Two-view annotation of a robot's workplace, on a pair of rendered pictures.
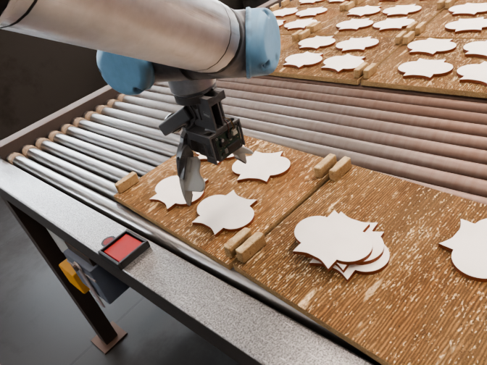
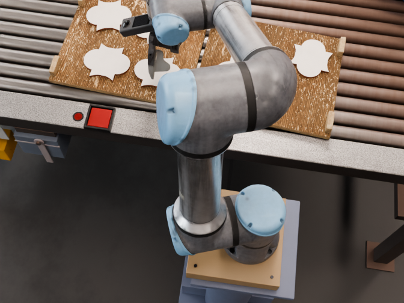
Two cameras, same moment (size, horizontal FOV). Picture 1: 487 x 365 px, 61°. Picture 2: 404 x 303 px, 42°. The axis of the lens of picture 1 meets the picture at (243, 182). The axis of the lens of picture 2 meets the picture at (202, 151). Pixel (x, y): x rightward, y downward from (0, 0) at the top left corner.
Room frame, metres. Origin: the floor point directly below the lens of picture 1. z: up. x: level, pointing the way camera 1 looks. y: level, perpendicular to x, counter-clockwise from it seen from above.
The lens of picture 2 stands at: (-0.06, 0.55, 2.25)
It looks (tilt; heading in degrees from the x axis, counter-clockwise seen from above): 65 degrees down; 316
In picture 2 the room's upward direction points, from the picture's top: 4 degrees clockwise
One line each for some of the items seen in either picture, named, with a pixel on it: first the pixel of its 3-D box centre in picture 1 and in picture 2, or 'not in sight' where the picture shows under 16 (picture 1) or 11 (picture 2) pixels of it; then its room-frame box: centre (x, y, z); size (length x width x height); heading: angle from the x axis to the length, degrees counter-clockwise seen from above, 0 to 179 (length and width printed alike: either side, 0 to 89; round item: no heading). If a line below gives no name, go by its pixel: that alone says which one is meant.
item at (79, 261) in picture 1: (101, 267); (44, 135); (0.81, 0.40, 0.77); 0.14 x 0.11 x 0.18; 41
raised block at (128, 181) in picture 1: (127, 182); (55, 65); (0.87, 0.27, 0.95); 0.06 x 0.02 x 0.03; 127
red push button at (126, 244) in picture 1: (124, 249); (100, 118); (0.66, 0.27, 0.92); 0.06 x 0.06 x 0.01; 41
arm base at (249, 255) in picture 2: not in sight; (251, 229); (0.13, 0.18, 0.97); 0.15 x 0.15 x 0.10
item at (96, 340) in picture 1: (65, 272); not in sight; (1.23, 0.75, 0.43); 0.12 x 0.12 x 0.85; 41
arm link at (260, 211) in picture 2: not in sight; (255, 216); (0.13, 0.18, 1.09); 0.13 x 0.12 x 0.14; 61
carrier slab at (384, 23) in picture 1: (377, 17); not in sight; (1.62, -0.67, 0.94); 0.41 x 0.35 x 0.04; 40
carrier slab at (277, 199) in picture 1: (222, 182); (132, 46); (0.79, 0.05, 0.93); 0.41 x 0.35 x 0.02; 37
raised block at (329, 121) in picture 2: not in sight; (329, 121); (0.22, -0.21, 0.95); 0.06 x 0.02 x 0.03; 126
